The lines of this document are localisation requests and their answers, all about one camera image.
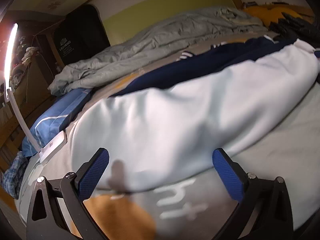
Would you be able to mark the grey quilt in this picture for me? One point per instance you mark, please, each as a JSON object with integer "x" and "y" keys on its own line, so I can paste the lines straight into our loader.
{"x": 155, "y": 42}

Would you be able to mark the white jacket with navy stripes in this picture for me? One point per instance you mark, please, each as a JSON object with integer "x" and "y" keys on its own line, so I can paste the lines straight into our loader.
{"x": 175, "y": 125}

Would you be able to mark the white desk lamp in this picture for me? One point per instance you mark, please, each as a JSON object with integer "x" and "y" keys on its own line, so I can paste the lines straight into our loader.
{"x": 11, "y": 55}

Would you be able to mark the grey printed bed sheet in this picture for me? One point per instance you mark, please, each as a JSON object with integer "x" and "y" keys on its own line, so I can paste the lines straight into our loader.
{"x": 287, "y": 135}

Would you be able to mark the white plush toy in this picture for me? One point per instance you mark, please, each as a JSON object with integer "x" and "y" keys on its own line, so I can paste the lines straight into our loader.
{"x": 30, "y": 55}

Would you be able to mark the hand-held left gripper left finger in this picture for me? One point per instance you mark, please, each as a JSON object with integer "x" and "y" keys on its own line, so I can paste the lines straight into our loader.
{"x": 93, "y": 175}

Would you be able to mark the blue pillow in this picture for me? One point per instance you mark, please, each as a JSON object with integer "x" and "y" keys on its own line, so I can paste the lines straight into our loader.
{"x": 55, "y": 115}

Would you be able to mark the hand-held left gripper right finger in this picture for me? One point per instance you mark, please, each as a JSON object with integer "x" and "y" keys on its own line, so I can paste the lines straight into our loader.
{"x": 228, "y": 175}

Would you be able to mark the black bag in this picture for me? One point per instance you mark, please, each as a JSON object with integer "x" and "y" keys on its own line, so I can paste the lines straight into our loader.
{"x": 80, "y": 35}

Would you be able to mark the blue plaid cloth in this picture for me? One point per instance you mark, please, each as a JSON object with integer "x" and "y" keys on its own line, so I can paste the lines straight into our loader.
{"x": 13, "y": 175}

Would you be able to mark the black cloth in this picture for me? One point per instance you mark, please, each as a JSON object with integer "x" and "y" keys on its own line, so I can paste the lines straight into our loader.
{"x": 297, "y": 28}

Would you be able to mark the navy garment with white stripes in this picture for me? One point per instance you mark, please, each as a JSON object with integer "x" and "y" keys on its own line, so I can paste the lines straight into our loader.
{"x": 200, "y": 65}

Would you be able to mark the wooden cabinet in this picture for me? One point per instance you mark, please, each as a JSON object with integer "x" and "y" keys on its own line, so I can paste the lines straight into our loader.
{"x": 35, "y": 80}

